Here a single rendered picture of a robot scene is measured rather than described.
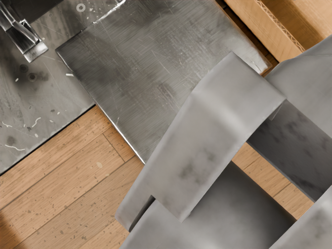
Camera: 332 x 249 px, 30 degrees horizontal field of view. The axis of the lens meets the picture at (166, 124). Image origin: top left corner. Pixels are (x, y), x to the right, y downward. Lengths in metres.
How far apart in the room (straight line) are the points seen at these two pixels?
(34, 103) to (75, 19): 0.11
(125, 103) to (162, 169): 0.38
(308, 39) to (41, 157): 0.31
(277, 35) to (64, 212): 0.28
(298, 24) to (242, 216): 0.43
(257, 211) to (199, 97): 0.07
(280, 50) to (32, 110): 0.27
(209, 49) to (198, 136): 0.41
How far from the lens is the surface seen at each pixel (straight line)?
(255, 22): 0.66
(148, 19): 0.68
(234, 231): 0.29
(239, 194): 0.30
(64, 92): 0.68
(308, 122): 0.25
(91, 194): 0.65
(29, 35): 0.61
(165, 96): 0.64
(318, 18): 0.71
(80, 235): 0.65
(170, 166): 0.27
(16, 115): 0.68
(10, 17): 0.62
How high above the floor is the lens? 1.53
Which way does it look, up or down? 75 degrees down
